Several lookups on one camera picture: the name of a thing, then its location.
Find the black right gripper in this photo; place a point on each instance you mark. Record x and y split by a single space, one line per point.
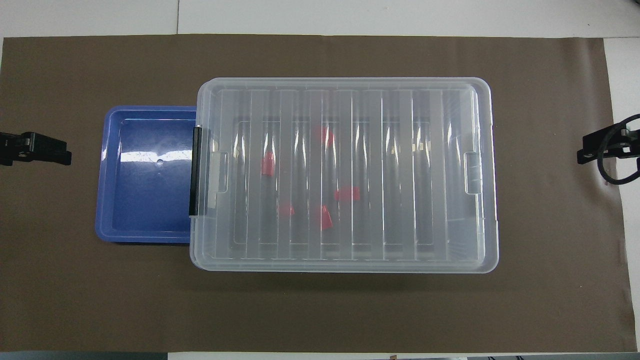
614 145

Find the clear plastic storage box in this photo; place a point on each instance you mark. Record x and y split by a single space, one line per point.
380 200

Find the brown paper table mat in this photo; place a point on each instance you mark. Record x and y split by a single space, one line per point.
100 300

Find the clear plastic box lid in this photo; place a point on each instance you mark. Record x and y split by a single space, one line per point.
450 100

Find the red block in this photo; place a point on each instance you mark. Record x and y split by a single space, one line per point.
324 135
347 193
268 164
325 218
286 209

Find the blue plastic tray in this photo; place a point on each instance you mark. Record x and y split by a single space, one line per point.
145 210

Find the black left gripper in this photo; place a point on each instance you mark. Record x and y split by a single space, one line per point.
30 142

